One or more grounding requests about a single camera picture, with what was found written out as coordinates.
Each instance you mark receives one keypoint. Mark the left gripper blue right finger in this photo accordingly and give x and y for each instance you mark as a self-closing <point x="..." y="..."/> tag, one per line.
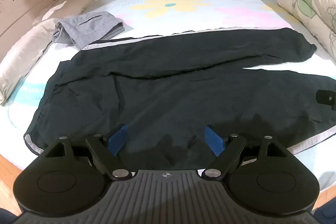
<point x="216" y="143"/>

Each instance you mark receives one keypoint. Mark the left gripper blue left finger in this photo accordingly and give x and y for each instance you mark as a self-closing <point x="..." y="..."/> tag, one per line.
<point x="116" y="139"/>

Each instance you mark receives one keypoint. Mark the black pants with white stripe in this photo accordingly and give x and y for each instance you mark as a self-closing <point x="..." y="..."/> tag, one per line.
<point x="166" y="91"/>

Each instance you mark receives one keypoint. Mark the folded grey pants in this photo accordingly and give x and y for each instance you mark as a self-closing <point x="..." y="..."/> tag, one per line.
<point x="85" y="29"/>

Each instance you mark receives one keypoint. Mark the beige long pillow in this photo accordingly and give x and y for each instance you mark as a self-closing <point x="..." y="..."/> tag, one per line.
<point x="24" y="54"/>

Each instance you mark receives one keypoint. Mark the white pillow near headboard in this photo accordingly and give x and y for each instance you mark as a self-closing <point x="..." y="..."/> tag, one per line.
<point x="63" y="9"/>

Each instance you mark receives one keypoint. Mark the wooden bed frame edge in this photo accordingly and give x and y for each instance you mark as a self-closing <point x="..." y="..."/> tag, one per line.
<point x="8" y="174"/>

